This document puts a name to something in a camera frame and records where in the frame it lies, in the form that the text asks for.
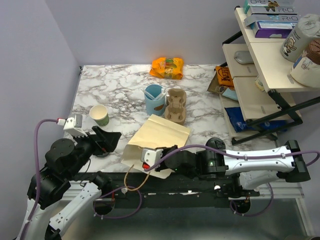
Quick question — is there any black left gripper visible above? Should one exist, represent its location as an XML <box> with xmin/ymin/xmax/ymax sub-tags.
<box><xmin>66</xmin><ymin>125</ymin><xmax>122</xmax><ymax>179</ymax></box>

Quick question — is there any green paper cup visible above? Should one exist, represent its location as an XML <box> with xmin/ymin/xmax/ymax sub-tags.
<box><xmin>89</xmin><ymin>104</ymin><xmax>110</xmax><ymax>127</ymax></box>

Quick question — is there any black plastic cup lid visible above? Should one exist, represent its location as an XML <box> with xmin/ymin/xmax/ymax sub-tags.
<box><xmin>205</xmin><ymin>137</ymin><xmax>226</xmax><ymax>150</ymax></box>

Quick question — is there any beige paper bag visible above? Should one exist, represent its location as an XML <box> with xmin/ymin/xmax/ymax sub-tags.
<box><xmin>121</xmin><ymin>114</ymin><xmax>193</xmax><ymax>192</ymax></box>

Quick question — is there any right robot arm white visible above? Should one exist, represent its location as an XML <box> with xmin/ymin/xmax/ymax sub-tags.
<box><xmin>149</xmin><ymin>138</ymin><xmax>311</xmax><ymax>196</ymax></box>

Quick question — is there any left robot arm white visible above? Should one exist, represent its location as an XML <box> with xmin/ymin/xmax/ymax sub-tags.
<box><xmin>17</xmin><ymin>126</ymin><xmax>122</xmax><ymax>240</ymax></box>

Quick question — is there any brown pulp cup carrier stack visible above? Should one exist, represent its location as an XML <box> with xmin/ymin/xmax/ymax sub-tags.
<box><xmin>164</xmin><ymin>88</ymin><xmax>187</xmax><ymax>125</ymax></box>

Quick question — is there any blue straw holder cup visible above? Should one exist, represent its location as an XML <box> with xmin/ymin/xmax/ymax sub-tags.
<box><xmin>143</xmin><ymin>84</ymin><xmax>166</xmax><ymax>117</ymax></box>

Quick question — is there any blue snack bag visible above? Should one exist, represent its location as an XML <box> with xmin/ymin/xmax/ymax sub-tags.
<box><xmin>224</xmin><ymin>106</ymin><xmax>288</xmax><ymax>133</ymax></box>

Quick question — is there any orange brown snack packet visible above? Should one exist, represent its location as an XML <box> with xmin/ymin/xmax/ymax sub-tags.
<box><xmin>207</xmin><ymin>66</ymin><xmax>235</xmax><ymax>95</ymax></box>

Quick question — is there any orange snack bag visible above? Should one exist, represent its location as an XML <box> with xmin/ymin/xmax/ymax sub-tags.
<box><xmin>149</xmin><ymin>57</ymin><xmax>184</xmax><ymax>80</ymax></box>

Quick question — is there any grey computer mouse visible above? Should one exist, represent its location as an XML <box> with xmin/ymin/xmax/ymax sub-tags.
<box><xmin>234</xmin><ymin>50</ymin><xmax>254</xmax><ymax>65</ymax></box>

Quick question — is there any cartoon paper roll brown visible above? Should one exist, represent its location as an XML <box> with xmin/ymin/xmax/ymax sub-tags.
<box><xmin>290</xmin><ymin>38</ymin><xmax>320</xmax><ymax>89</ymax></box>

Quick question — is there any purple tissue box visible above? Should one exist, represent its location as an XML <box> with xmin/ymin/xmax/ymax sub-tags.
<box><xmin>251</xmin><ymin>21</ymin><xmax>297</xmax><ymax>39</ymax></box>

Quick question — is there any teal box top shelf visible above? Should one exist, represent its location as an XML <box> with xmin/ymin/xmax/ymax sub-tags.
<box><xmin>243</xmin><ymin>0</ymin><xmax>295</xmax><ymax>14</ymax></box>

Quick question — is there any grey R+O box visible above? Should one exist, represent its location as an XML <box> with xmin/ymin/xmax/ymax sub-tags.
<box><xmin>244</xmin><ymin>6</ymin><xmax>300</xmax><ymax>27</ymax></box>

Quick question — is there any cartoon paper roll grey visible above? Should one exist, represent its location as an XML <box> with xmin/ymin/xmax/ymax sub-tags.
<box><xmin>280</xmin><ymin>14</ymin><xmax>320</xmax><ymax>63</ymax></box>

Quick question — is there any beige shelf rack black frame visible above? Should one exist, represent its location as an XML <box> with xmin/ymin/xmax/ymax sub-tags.
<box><xmin>222</xmin><ymin>6</ymin><xmax>320</xmax><ymax>145</ymax></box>

